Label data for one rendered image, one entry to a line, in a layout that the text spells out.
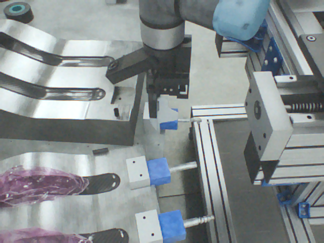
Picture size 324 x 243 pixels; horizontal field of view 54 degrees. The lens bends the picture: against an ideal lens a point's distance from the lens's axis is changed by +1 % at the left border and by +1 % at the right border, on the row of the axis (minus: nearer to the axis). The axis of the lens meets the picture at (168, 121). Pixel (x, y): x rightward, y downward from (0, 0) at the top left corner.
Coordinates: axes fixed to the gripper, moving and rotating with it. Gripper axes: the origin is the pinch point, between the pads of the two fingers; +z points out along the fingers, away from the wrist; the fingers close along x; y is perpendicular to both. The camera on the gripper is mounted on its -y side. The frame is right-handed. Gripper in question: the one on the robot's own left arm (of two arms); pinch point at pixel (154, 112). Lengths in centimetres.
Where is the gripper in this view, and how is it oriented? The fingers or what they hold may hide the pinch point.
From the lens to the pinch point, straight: 70.0
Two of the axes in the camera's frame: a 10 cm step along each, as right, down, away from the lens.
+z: 0.0, 6.3, 7.8
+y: 10.0, 0.4, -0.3
